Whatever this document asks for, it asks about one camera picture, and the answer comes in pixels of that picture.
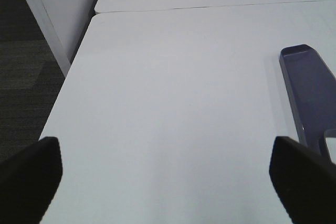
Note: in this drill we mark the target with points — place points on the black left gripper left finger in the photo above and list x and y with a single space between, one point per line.
29 181

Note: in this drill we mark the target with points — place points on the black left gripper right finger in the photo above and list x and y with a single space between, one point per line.
304 182

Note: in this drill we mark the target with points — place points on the purple plastic dustpan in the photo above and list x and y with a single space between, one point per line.
310 86

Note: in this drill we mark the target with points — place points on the white partition panel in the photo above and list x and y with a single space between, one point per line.
63 24

